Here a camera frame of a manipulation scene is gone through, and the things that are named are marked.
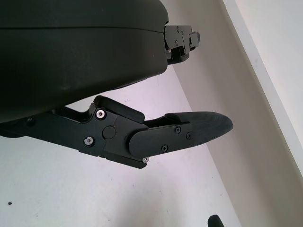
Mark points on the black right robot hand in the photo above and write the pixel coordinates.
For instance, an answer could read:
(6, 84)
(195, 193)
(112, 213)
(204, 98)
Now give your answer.
(216, 221)

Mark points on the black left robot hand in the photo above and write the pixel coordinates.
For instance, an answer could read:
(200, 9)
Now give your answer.
(71, 59)

